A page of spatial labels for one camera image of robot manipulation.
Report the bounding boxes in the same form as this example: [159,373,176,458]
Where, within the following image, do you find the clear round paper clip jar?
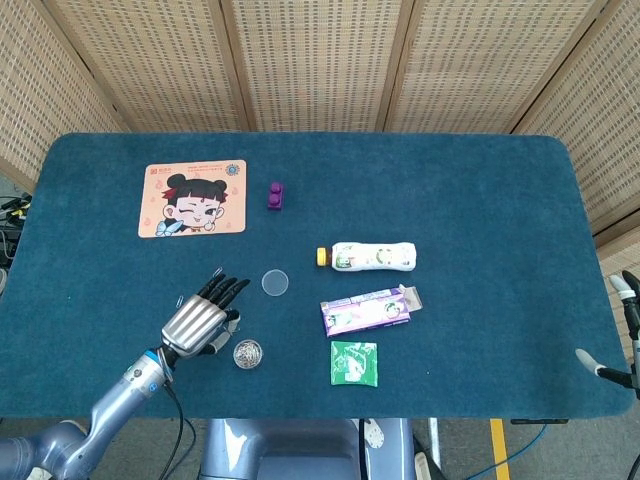
[232,338,264,370]

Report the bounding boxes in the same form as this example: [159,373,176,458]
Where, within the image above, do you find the woven rattan screen panel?
[0,0,126,194]
[384,0,614,135]
[42,0,256,134]
[512,0,640,281]
[219,0,416,134]

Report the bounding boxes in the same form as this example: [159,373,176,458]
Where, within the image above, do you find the green foil packet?
[329,340,380,387]

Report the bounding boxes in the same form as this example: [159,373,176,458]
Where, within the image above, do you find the white labelled yellow-cap bottle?
[315,241,418,272]

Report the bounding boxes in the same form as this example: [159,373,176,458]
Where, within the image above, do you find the white perforated bracket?
[362,418,386,451]

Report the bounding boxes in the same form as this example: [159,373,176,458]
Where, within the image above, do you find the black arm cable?
[158,382,197,480]

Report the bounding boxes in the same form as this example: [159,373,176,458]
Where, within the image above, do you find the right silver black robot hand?
[574,269,640,391]

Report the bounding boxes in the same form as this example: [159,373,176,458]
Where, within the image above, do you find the clear round plastic lid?
[260,268,290,297]

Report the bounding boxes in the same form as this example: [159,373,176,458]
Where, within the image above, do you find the purple toothpaste box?
[319,283,424,338]

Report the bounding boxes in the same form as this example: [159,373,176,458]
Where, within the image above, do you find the blue table cloth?
[0,131,635,420]

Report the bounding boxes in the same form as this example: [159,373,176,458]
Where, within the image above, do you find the cartoon girl mouse pad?
[137,159,248,240]

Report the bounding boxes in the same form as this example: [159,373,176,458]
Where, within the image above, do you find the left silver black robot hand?
[158,274,251,362]

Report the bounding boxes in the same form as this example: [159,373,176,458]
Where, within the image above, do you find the bundle of cables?
[0,193,34,271]

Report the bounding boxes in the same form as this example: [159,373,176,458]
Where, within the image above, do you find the grey-blue robot torso base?
[199,417,416,480]

